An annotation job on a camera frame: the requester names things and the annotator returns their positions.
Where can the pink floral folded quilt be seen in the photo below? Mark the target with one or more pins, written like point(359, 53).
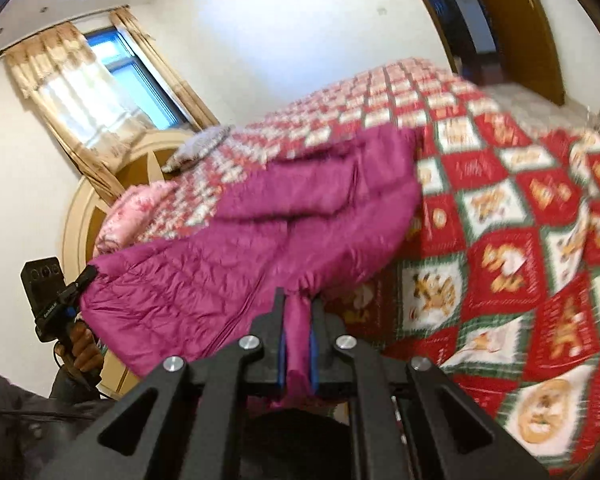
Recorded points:
point(130, 215)

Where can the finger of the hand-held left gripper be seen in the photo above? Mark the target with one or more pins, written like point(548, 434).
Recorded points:
point(82, 282)

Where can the narrow beige floral curtain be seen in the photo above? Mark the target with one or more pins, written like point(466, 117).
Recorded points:
point(170, 75)

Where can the cream wooden headboard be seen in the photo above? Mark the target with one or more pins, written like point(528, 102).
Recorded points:
point(80, 230)

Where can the red printed checked bedspread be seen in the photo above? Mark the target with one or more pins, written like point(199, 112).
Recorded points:
point(505, 210)

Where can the recessed ceiling lights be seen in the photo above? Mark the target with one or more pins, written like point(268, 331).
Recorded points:
point(43, 8)

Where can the wide beige floral curtain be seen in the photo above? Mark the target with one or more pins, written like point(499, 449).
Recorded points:
point(80, 110)

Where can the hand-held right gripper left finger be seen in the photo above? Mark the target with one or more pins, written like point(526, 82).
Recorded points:
point(280, 355)

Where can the dark framed window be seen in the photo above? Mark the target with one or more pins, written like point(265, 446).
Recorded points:
point(130, 65)

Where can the dark wooden door frame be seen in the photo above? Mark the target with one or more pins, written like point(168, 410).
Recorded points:
point(445, 15)

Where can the grey floral pillow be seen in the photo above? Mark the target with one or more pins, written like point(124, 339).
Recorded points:
point(200, 147)

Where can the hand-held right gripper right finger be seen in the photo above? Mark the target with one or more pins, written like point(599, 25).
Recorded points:
point(314, 360)

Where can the magenta puffer jacket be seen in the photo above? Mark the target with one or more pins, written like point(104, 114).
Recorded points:
point(230, 260)

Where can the person's left hand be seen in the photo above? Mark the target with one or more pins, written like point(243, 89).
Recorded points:
point(82, 352)

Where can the brown wooden door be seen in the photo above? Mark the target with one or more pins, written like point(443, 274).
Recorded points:
point(520, 25)

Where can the person's left forearm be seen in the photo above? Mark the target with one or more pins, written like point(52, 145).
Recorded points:
point(65, 392)

